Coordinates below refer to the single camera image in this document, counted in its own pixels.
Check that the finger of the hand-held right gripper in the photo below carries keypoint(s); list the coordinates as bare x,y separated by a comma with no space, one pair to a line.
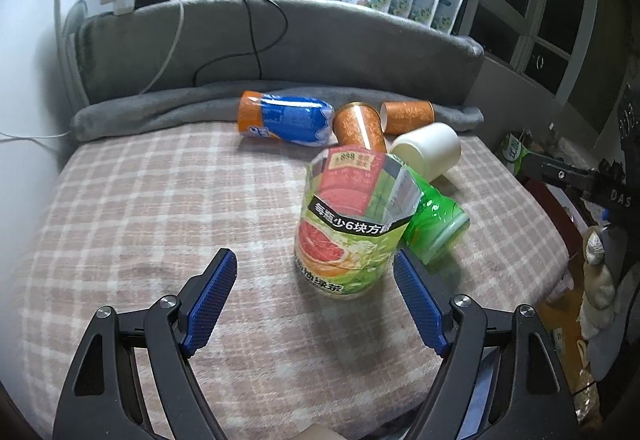
560,174

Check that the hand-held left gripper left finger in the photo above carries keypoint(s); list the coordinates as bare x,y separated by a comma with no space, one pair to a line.
210,300

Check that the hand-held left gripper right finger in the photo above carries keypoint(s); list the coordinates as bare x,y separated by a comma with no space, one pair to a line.
416,297

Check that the green plastic cup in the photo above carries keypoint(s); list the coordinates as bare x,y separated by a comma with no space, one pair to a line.
435,225

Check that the white cup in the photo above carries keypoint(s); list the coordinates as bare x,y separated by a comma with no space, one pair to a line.
432,147

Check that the orange patterned paper cup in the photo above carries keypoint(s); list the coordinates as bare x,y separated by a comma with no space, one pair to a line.
357,127
410,116

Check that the blue and orange plastic cup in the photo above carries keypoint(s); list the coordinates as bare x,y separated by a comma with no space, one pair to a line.
287,117

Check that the person's right hand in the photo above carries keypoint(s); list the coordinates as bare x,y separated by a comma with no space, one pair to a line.
597,280

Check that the green labelled bottle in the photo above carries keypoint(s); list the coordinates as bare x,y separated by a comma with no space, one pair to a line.
514,152

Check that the rolled grey blanket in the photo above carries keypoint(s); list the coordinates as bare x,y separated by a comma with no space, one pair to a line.
165,112

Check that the grey headboard cushion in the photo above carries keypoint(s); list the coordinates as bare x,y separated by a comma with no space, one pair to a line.
350,50

